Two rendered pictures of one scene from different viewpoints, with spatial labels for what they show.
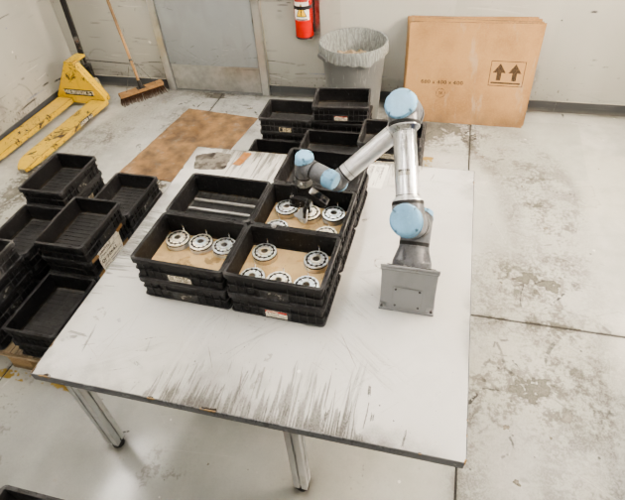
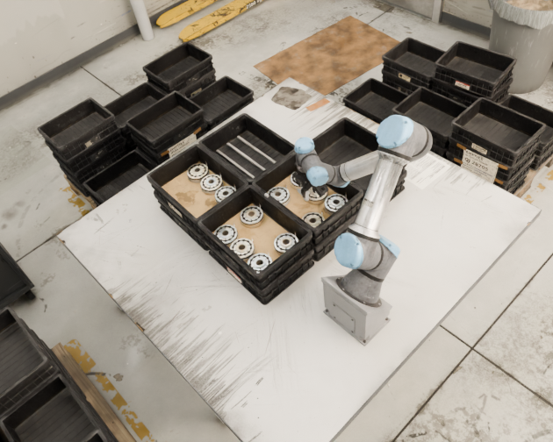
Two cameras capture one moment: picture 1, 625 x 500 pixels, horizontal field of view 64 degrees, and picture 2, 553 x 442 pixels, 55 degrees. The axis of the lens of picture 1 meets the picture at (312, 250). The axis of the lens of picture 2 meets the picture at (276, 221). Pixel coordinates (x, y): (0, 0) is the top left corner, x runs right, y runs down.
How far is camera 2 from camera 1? 0.91 m
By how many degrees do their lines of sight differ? 26
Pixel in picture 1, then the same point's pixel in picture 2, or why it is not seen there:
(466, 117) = not seen: outside the picture
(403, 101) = (393, 131)
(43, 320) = (116, 187)
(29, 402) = not seen: hidden behind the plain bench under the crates
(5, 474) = (51, 290)
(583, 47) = not seen: outside the picture
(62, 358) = (79, 233)
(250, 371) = (186, 312)
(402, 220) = (343, 249)
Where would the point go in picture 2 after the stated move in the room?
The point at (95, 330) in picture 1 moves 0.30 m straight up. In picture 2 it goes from (111, 222) to (87, 179)
